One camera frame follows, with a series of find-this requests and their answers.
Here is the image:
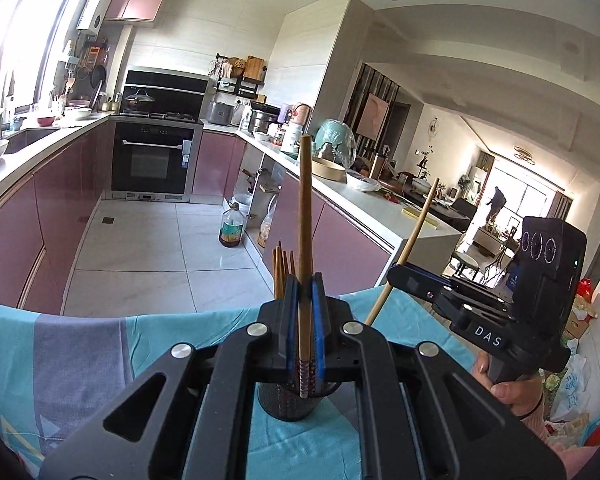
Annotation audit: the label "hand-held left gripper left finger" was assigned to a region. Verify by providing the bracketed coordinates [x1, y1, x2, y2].
[39, 274, 301, 480]

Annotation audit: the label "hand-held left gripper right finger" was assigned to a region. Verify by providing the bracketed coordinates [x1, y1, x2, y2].
[310, 272, 567, 480]

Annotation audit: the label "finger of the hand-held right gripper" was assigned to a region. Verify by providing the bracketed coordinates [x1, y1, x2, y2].
[405, 266, 514, 307]
[386, 263, 512, 329]

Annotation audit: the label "floral-end wooden chopstick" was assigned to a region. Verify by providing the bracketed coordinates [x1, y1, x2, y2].
[364, 177, 440, 327]
[298, 135, 315, 399]

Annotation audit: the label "bunch of wooden chopsticks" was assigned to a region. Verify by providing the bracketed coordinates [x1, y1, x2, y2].
[272, 241, 297, 302]

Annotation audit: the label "black mesh utensil holder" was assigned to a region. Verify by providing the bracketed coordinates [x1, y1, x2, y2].
[256, 380, 339, 423]

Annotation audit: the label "person's right forearm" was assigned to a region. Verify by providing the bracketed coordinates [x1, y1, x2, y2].
[525, 402, 598, 480]

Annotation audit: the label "person's right hand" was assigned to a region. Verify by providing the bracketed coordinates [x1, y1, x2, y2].
[471, 349, 545, 420]

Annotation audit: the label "cardboard box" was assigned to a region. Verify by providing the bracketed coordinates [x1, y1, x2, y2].
[564, 309, 589, 342]

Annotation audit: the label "yellow pad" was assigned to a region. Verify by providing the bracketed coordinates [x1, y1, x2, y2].
[403, 205, 440, 229]

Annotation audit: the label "dark dining table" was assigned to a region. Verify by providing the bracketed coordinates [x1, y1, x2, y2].
[405, 194, 472, 232]

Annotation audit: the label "pink kitchen base cabinets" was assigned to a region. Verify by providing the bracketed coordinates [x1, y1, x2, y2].
[0, 119, 114, 322]
[190, 127, 463, 287]

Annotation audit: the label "white printed plastic bag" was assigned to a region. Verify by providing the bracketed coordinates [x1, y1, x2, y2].
[550, 354, 594, 422]

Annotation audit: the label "clear plastic bag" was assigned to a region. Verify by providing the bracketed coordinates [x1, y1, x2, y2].
[257, 194, 279, 249]

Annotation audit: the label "cooking oil bottle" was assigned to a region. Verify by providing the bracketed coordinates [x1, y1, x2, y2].
[219, 202, 245, 249]

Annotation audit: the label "round wooden tray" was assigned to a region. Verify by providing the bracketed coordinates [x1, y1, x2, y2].
[311, 157, 349, 184]

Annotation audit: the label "white canister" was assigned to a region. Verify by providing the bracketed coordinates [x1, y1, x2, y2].
[281, 122, 305, 154]

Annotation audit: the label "steel cooking pot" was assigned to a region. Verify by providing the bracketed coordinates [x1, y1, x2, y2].
[248, 102, 282, 135]

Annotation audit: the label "teal grey printed tablecloth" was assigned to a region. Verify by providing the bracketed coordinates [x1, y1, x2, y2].
[0, 287, 486, 480]

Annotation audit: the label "black built-in oven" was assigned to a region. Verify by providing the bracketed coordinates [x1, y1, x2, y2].
[110, 121, 197, 202]

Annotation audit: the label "silver countertop appliance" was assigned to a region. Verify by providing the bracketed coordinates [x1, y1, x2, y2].
[207, 100, 235, 127]

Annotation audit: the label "wooden cutting board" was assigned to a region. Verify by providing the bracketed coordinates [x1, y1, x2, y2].
[243, 55, 266, 81]

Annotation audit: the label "pot with glass lid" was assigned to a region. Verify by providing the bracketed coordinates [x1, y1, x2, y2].
[123, 88, 156, 112]

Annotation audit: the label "black range hood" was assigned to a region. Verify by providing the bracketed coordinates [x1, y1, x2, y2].
[122, 69, 210, 96]

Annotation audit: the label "white water heater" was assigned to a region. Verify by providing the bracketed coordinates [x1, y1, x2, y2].
[75, 0, 119, 31]

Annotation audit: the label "kitchen window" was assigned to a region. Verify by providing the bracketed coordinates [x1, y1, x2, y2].
[0, 0, 100, 112]

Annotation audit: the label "framed wall picture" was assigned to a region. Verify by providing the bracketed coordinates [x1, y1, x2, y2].
[357, 94, 387, 137]

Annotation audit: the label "black wall shelf rack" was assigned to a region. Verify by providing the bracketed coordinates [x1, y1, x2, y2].
[213, 53, 267, 100]

